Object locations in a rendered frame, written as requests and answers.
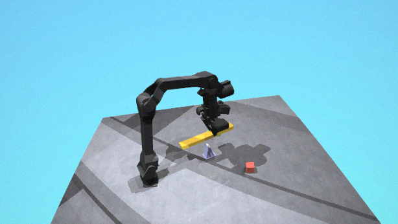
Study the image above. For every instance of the yellow bar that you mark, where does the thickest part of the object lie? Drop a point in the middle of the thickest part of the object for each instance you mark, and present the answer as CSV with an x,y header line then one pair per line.
x,y
203,137

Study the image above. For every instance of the red block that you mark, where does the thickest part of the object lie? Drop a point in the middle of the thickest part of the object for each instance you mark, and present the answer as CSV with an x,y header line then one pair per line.
x,y
249,167

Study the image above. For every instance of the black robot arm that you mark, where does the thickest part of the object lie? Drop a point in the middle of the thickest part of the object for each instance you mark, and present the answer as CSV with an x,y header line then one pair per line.
x,y
210,89

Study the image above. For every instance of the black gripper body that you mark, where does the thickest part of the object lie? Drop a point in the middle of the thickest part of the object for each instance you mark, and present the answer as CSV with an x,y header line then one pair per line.
x,y
211,113

